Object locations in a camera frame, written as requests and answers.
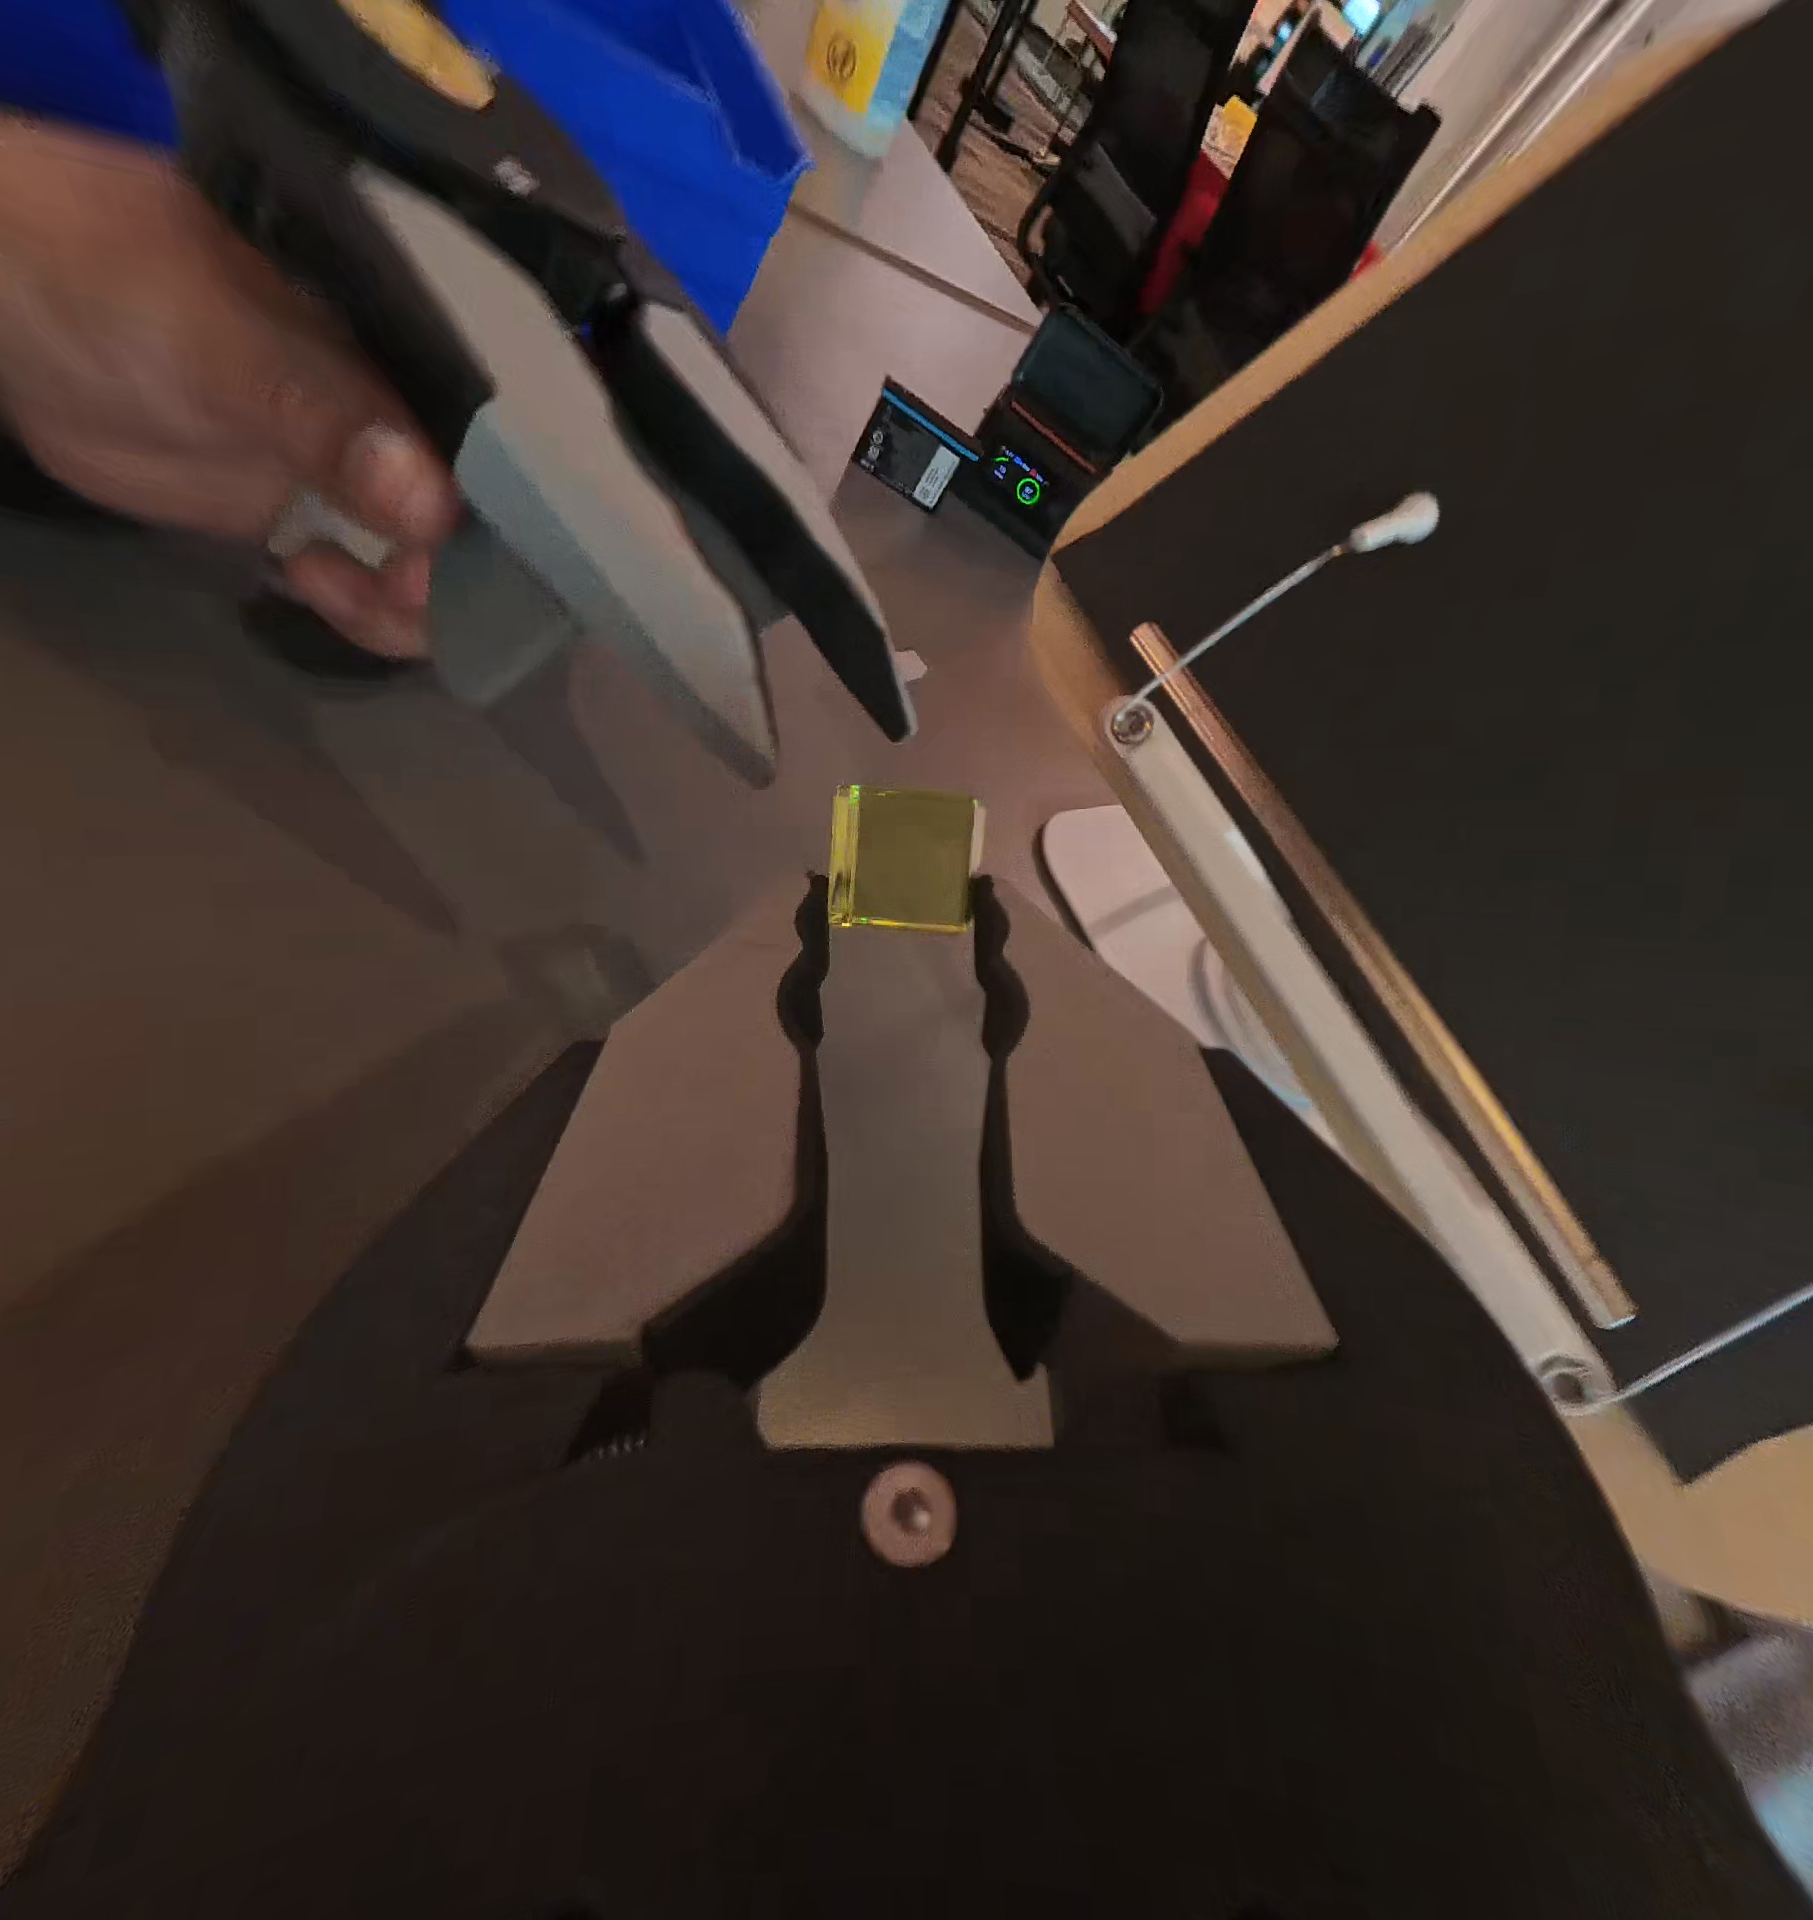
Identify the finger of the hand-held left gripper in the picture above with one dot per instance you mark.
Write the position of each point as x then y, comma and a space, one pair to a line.
591, 494
770, 524

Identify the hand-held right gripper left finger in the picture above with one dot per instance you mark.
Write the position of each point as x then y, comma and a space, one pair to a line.
650, 1200

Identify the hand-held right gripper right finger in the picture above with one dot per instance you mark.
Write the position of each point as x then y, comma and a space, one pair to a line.
1148, 1200

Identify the yellow-green transparent cube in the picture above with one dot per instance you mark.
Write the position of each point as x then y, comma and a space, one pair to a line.
907, 862

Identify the person's left hand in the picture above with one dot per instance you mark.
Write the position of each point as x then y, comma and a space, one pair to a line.
140, 330

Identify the small black box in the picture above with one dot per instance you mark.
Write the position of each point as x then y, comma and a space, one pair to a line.
912, 451

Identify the white board stand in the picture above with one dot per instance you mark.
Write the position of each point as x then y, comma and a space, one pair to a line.
1290, 975

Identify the black charging case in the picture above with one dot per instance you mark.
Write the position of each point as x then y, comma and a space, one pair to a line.
1079, 391

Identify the blue plastic bin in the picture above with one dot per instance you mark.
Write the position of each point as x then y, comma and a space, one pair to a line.
667, 134

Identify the disinfectant wipes canister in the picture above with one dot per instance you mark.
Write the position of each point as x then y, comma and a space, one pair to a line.
869, 69

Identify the black office chair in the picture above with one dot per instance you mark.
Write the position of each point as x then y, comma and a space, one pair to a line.
1132, 121
1312, 225

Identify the black board with wooden rim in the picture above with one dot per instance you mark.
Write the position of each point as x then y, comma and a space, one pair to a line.
1595, 451

